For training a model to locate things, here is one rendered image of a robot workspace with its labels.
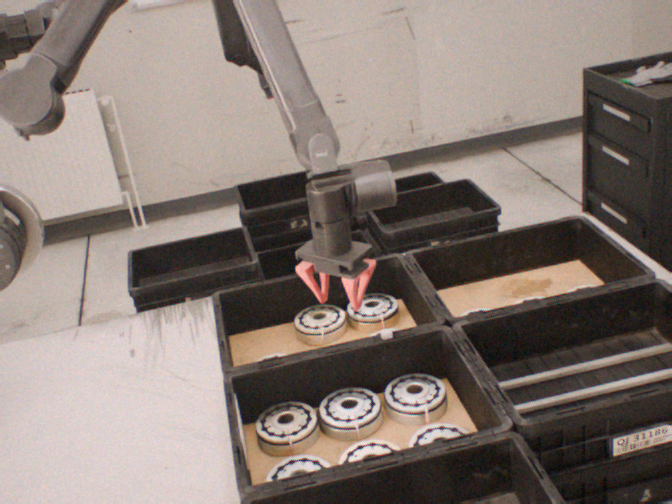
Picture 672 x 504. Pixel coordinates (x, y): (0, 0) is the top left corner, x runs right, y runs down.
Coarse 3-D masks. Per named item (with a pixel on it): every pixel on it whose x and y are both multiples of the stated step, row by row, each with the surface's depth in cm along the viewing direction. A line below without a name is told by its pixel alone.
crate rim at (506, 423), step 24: (408, 336) 139; (456, 336) 137; (288, 360) 137; (312, 360) 136; (480, 384) 124; (504, 408) 118; (480, 432) 114; (240, 456) 117; (384, 456) 113; (240, 480) 112; (288, 480) 111
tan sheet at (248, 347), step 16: (400, 304) 168; (400, 320) 162; (240, 336) 165; (256, 336) 164; (272, 336) 163; (288, 336) 162; (352, 336) 159; (240, 352) 159; (256, 352) 159; (272, 352) 158; (288, 352) 157
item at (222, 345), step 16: (384, 256) 166; (400, 256) 165; (240, 288) 162; (256, 288) 162; (416, 288) 153; (432, 304) 147; (224, 336) 146; (368, 336) 140; (224, 352) 144; (304, 352) 138; (224, 368) 137; (240, 368) 136
